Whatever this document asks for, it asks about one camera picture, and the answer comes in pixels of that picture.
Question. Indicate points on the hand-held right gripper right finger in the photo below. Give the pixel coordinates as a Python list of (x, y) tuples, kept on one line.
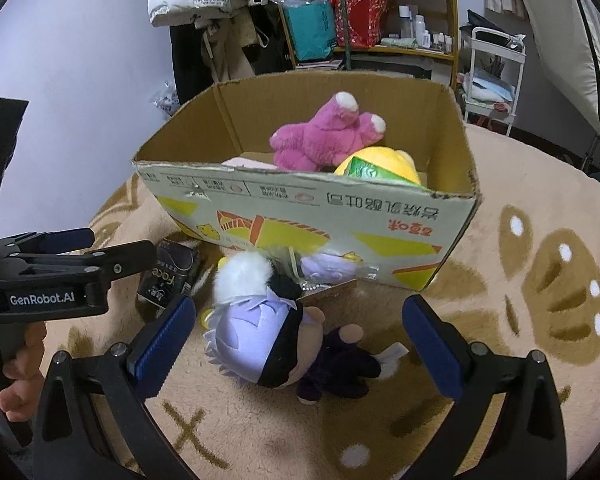
[(430, 345)]

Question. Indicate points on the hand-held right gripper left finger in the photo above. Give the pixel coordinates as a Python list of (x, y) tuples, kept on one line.
[(162, 347)]

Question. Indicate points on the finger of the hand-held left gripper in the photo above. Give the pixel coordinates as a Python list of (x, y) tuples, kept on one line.
[(125, 260), (60, 240)]

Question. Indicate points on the lavender-haired blindfolded plush doll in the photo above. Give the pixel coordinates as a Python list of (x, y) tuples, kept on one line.
[(275, 345)]

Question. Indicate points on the cardboard box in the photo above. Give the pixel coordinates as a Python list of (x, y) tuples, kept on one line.
[(330, 230)]

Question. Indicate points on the light pink soft item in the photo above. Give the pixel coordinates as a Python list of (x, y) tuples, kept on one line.
[(247, 162)]

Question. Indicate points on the yellow plush toy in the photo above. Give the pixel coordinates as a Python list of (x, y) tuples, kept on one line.
[(405, 162)]

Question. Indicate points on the green tissue pack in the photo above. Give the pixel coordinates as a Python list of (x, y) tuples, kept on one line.
[(372, 170)]

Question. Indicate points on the pink plush bear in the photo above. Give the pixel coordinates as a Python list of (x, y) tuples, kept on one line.
[(320, 140)]

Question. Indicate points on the person's left hand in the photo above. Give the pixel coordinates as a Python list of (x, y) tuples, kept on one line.
[(27, 360)]

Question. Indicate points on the black tissue packet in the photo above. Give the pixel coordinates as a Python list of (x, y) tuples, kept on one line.
[(170, 275)]

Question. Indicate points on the clear bag of small things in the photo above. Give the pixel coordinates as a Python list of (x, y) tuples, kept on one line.
[(165, 102)]

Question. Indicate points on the beige floral blanket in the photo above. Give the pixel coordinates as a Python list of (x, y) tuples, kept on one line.
[(530, 210)]

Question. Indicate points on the black coat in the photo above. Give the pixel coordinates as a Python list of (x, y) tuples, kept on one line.
[(187, 70)]

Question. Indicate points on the beige coat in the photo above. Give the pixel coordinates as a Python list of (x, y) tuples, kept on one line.
[(230, 45)]

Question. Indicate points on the blue and white cloth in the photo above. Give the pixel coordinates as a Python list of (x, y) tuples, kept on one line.
[(487, 89)]

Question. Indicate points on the narrow stack of books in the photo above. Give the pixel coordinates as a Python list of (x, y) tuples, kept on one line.
[(320, 64)]

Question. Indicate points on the white trolley cart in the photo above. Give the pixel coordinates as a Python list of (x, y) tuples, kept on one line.
[(517, 75)]

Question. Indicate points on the teal bag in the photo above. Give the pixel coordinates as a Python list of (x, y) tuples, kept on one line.
[(307, 27)]

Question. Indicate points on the green cloth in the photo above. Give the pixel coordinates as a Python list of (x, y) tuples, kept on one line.
[(400, 42)]

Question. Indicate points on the row of cosmetic bottles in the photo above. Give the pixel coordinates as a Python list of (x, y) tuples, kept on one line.
[(422, 30)]

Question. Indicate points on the wooden shelf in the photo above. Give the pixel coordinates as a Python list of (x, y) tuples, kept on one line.
[(450, 20)]

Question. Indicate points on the green pole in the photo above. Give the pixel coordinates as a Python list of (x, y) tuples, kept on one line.
[(346, 20)]

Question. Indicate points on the black bag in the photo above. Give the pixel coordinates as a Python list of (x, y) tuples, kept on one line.
[(485, 22)]

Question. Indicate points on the red bag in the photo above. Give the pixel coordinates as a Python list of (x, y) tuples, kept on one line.
[(362, 17)]

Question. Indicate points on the white recliner chair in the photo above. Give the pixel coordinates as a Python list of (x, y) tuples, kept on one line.
[(565, 35)]

